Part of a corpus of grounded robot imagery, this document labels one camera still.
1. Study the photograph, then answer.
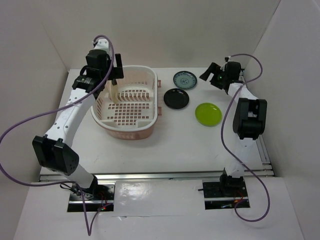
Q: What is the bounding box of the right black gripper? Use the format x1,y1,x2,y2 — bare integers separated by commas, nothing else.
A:
198,62,228,90

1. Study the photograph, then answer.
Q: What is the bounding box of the cream plate with black patch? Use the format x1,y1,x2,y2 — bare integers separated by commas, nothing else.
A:
108,79,119,104

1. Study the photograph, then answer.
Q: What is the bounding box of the blue floral patterned plate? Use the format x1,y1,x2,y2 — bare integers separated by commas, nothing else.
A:
173,71,198,90

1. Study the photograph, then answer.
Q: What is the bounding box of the lime green plate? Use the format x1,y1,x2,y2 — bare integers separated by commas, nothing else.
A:
195,102,222,127

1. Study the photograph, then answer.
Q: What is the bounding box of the black glossy plate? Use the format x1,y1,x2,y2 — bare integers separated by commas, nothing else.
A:
163,88,190,110

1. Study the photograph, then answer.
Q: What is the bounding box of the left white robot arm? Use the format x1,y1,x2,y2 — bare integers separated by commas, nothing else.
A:
32,49,124,200

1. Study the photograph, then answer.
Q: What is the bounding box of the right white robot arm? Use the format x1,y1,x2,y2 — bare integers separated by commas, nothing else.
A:
199,61,267,197

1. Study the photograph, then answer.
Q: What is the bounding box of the white plastic dish rack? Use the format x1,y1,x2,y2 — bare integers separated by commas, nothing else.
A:
90,65,162,141

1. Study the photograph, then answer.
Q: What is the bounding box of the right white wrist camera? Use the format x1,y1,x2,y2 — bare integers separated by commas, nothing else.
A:
224,56,231,65

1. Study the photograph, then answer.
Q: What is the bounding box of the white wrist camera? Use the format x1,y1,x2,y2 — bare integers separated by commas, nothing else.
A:
224,56,231,65
92,38,111,54

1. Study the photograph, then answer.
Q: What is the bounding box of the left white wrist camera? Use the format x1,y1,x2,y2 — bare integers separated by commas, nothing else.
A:
92,38,111,54

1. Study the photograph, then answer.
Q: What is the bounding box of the right side aluminium rail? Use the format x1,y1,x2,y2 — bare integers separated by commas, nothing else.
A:
236,68,273,173

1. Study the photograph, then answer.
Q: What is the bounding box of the aluminium rail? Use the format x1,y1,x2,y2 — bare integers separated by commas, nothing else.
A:
236,68,273,173
39,169,275,182

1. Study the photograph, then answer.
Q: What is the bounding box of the front aluminium rail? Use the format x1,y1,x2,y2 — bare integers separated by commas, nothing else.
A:
39,169,275,182

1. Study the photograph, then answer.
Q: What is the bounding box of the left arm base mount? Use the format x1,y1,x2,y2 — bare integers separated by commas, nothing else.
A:
60,183,116,213

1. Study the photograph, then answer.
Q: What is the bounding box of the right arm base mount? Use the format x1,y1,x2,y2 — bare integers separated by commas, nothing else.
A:
198,181,250,210

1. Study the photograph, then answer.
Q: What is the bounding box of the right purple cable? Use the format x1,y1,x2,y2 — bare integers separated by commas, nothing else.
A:
219,53,271,223

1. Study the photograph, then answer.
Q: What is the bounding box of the purple cable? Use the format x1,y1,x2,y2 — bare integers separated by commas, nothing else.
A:
219,53,271,223
0,35,116,237

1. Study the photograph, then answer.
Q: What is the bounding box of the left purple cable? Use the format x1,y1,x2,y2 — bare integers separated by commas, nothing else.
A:
0,35,116,237

